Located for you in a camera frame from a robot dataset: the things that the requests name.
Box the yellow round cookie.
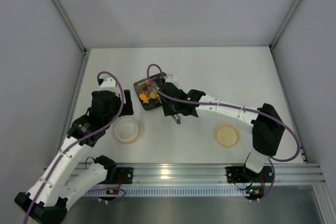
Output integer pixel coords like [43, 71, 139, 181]
[150, 91, 159, 100]

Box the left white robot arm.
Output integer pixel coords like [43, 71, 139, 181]
[15, 90, 134, 223]

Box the white round bowl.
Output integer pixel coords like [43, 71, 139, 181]
[113, 118, 140, 143]

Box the black floral square plate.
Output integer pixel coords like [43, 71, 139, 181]
[133, 78, 161, 111]

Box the cream round lid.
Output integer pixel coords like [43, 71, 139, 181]
[214, 124, 240, 148]

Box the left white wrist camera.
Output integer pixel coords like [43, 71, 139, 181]
[98, 77, 117, 92]

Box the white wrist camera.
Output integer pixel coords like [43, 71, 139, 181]
[98, 77, 117, 92]
[164, 74, 178, 83]

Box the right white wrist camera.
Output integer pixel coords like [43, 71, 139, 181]
[164, 74, 178, 83]

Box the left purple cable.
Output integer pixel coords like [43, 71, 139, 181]
[23, 71, 124, 224]

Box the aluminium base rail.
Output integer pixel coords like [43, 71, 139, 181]
[117, 163, 326, 186]

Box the grey slotted cable duct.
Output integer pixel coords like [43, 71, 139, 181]
[121, 186, 247, 197]

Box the left aluminium frame post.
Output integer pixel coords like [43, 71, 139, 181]
[50, 0, 87, 55]

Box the aluminium frame post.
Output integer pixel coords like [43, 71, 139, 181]
[50, 0, 87, 55]
[269, 0, 303, 52]

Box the right aluminium frame post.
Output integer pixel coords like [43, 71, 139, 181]
[269, 0, 303, 52]

